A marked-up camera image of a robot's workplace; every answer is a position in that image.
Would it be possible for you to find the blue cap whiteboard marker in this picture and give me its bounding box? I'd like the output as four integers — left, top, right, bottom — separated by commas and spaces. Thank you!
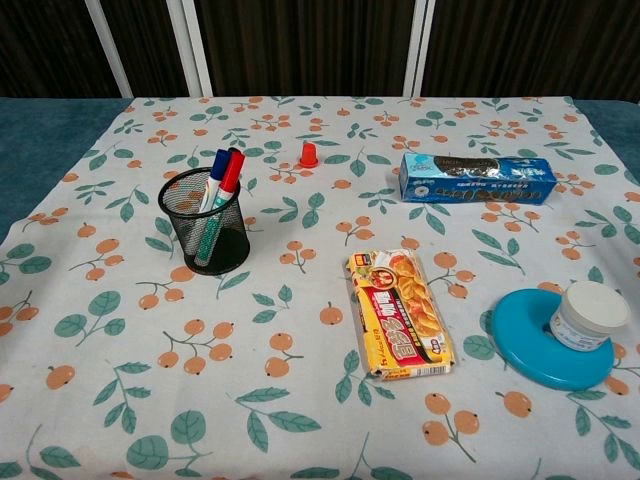
198, 148, 232, 215

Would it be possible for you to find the black mesh pen holder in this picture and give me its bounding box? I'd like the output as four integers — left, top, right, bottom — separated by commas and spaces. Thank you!
157, 167, 252, 276

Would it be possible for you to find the red cap whiteboard marker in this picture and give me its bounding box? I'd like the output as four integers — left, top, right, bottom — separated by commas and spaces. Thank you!
193, 149, 247, 268

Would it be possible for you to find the yellow snack box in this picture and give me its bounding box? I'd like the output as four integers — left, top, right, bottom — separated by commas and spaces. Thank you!
342, 248, 457, 381

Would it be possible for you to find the blue cookie box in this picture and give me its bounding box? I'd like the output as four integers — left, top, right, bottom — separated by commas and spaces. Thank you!
398, 152, 559, 207

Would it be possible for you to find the floral print tablecloth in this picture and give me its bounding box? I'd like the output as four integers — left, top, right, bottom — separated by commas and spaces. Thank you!
0, 94, 640, 480

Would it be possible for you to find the white plastic jar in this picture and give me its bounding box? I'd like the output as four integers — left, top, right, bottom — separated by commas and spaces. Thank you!
548, 280, 632, 353

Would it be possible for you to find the white frame post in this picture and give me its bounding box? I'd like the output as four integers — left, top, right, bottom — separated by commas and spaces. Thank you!
166, 0, 215, 98
401, 0, 437, 97
83, 0, 134, 99

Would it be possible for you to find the blue plastic ring disc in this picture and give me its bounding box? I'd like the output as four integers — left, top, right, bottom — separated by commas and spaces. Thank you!
489, 289, 616, 392

